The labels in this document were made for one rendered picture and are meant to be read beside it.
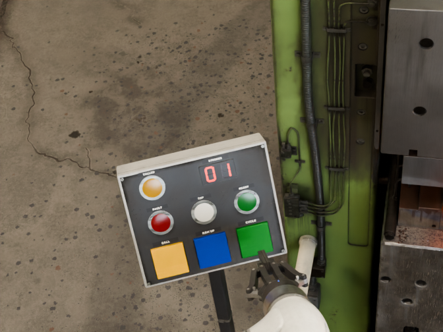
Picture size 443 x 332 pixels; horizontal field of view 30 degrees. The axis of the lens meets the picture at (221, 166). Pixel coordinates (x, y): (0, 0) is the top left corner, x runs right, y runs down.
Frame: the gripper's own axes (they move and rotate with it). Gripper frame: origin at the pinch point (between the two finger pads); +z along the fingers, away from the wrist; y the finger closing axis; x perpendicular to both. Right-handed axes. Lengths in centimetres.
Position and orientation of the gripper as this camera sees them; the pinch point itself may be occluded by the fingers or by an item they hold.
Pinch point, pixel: (265, 262)
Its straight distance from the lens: 179.2
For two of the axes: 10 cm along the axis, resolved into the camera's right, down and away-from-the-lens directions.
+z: -1.4, -2.8, 9.5
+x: -2.0, -9.3, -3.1
